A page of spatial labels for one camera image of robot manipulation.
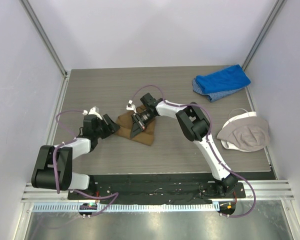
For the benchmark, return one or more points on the brown cloth napkin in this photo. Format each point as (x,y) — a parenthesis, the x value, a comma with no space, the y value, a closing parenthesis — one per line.
(125,122)

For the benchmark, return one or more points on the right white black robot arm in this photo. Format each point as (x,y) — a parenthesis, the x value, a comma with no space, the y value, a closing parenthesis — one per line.
(196,128)

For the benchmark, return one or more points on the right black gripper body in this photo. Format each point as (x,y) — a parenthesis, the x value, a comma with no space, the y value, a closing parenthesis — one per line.
(145,118)

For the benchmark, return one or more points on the right aluminium frame post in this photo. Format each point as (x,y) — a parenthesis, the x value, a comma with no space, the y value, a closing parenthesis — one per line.
(272,16)

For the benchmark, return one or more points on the left aluminium frame post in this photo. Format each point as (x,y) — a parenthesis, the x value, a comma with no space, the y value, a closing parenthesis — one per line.
(42,34)

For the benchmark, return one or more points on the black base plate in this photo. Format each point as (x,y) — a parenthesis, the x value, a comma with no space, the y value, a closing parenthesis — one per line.
(167,188)

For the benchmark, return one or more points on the front aluminium rail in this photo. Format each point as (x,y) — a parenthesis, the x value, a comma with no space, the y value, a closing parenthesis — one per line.
(264,190)

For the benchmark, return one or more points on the aluminium frame post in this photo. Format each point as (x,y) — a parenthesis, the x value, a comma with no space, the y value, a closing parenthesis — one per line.
(42,34)
(272,16)

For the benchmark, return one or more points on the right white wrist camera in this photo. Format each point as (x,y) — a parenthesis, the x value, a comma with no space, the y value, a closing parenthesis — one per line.
(131,107)

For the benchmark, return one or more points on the slotted white cable duct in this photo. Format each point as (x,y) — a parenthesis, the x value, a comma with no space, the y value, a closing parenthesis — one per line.
(58,207)

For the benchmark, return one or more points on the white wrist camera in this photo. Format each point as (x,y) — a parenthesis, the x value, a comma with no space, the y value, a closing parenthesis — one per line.
(131,107)
(93,111)

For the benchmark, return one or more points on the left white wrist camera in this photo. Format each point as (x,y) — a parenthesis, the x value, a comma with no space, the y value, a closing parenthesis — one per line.
(93,111)

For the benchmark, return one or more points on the blue folded cloth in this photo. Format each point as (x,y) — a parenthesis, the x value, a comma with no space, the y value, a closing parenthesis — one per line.
(227,79)

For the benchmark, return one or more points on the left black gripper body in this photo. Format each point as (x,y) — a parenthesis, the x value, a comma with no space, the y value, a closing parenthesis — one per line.
(102,130)

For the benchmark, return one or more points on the grey white cap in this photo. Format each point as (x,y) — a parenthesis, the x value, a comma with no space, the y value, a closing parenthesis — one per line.
(246,132)

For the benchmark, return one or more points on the blue white checkered cloth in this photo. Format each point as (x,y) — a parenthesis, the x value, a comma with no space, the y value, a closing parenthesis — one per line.
(212,97)

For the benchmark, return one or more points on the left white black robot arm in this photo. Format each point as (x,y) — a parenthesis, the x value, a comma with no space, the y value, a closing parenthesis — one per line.
(53,169)

